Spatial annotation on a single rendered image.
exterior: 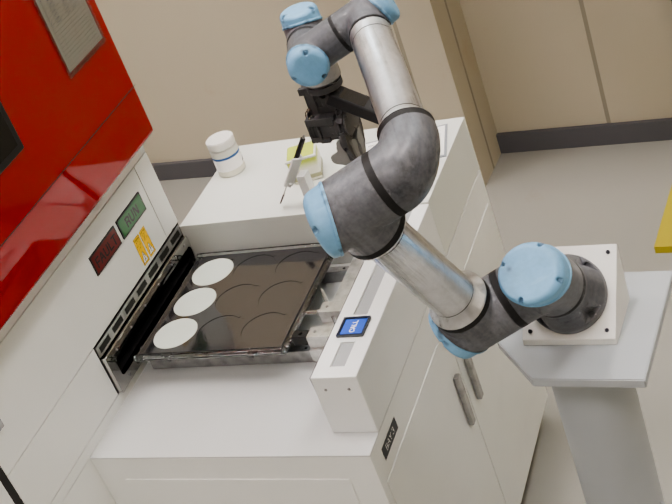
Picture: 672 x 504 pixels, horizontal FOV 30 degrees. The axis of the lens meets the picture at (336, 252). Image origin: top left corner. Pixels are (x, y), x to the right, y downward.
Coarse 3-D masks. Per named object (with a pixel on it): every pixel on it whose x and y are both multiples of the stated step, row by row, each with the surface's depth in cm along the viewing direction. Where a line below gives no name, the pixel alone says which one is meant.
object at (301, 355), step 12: (300, 348) 259; (180, 360) 271; (192, 360) 270; (204, 360) 268; (216, 360) 267; (228, 360) 266; (240, 360) 265; (252, 360) 264; (264, 360) 263; (276, 360) 262; (288, 360) 261; (300, 360) 260; (312, 360) 258
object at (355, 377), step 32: (416, 224) 263; (352, 288) 251; (384, 288) 247; (384, 320) 241; (416, 320) 256; (352, 352) 233; (384, 352) 240; (320, 384) 231; (352, 384) 229; (384, 384) 239; (352, 416) 234
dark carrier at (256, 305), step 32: (224, 256) 289; (256, 256) 285; (288, 256) 280; (320, 256) 276; (192, 288) 282; (224, 288) 278; (256, 288) 274; (288, 288) 270; (160, 320) 275; (224, 320) 267; (256, 320) 263; (288, 320) 259; (160, 352) 265
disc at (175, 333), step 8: (176, 320) 273; (184, 320) 272; (192, 320) 271; (168, 328) 272; (176, 328) 271; (184, 328) 270; (192, 328) 269; (160, 336) 270; (168, 336) 269; (176, 336) 268; (184, 336) 267; (160, 344) 267; (168, 344) 266; (176, 344) 266
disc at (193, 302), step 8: (200, 288) 281; (208, 288) 280; (184, 296) 280; (192, 296) 279; (200, 296) 278; (208, 296) 277; (176, 304) 279; (184, 304) 278; (192, 304) 276; (200, 304) 275; (208, 304) 274; (176, 312) 276; (184, 312) 275; (192, 312) 274
